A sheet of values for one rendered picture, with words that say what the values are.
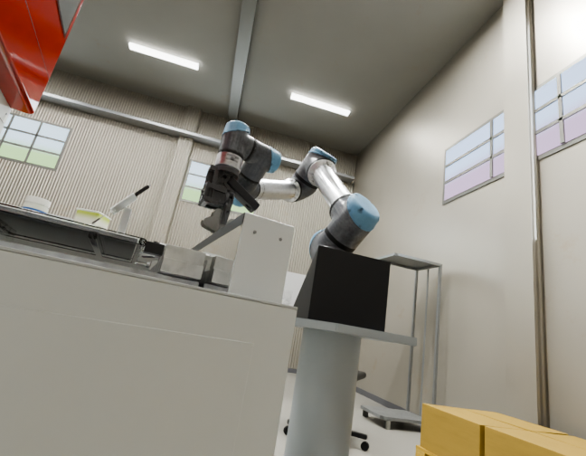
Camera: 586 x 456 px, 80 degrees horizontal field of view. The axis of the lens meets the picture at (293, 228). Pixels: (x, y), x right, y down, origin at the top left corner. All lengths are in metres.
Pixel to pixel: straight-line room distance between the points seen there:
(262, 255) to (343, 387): 0.48
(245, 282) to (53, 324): 0.25
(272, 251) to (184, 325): 0.20
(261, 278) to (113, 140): 7.84
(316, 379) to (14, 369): 0.64
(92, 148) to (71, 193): 1.01
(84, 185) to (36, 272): 7.59
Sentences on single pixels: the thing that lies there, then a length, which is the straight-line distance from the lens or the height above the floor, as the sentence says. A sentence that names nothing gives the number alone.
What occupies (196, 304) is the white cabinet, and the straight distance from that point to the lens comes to 0.48.
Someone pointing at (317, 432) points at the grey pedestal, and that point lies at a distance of 0.95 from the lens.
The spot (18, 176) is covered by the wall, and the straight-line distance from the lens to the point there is 8.49.
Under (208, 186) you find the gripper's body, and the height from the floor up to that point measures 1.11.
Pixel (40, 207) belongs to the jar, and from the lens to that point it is 1.39.
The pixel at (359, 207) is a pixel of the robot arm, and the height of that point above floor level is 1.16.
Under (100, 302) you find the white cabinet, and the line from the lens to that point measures 0.47.
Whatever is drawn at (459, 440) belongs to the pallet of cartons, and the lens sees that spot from 2.85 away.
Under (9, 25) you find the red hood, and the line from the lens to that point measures 0.97.
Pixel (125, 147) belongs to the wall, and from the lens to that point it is 8.22.
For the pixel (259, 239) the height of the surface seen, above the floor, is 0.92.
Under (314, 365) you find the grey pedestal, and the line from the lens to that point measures 0.94.
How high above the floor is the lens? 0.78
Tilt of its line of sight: 16 degrees up
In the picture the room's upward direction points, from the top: 10 degrees clockwise
